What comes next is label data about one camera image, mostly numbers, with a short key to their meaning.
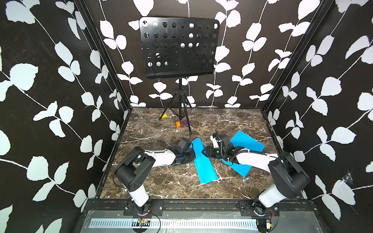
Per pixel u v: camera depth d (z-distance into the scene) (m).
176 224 0.70
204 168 0.86
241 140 1.02
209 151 0.80
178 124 1.07
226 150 0.70
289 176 0.45
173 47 0.70
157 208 0.73
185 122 1.05
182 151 0.73
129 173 0.46
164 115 1.13
